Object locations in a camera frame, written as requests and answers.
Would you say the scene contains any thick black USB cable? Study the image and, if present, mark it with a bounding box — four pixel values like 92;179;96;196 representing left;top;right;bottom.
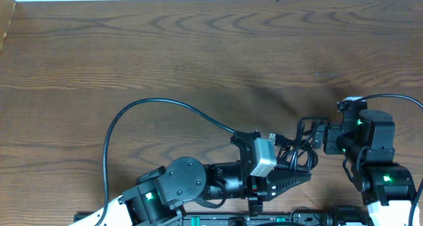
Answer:
268;116;331;172

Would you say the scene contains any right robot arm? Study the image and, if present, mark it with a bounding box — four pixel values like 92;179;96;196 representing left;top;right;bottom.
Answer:
312;96;422;225

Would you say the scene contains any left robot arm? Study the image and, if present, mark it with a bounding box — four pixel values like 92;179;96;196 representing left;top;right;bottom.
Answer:
74;131;318;225

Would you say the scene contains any cardboard panel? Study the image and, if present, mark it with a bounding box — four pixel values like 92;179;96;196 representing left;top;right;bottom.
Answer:
0;0;16;50

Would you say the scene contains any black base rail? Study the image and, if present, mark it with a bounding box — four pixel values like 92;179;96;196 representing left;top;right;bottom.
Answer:
73;206;374;226

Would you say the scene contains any black right camera cable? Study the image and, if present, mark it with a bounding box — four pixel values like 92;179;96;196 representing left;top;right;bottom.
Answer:
343;93;423;226

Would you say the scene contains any black camera cable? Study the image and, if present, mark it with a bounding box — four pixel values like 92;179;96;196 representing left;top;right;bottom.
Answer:
343;93;423;226
94;98;237;226

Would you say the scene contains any black left camera cable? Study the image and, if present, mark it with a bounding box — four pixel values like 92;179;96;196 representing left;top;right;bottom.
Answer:
94;98;237;226

